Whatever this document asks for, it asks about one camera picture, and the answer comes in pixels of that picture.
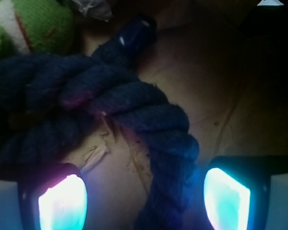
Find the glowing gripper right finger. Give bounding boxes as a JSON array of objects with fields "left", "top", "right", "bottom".
[{"left": 204, "top": 156, "right": 270, "bottom": 230}]

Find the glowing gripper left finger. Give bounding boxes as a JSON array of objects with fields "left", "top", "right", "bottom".
[{"left": 18, "top": 163, "right": 88, "bottom": 230}]

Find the dark blue twisted rope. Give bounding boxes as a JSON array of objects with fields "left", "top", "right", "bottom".
[{"left": 0, "top": 14, "right": 200, "bottom": 230}]

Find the brown paper bag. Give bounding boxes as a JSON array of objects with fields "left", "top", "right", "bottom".
[{"left": 73, "top": 0, "right": 288, "bottom": 230}]

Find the green plush toy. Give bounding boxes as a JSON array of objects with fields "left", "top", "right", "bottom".
[{"left": 0, "top": 0, "right": 74, "bottom": 59}]

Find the crumpled white paper ball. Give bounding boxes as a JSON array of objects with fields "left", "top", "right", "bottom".
[{"left": 69, "top": 0, "right": 113, "bottom": 22}]

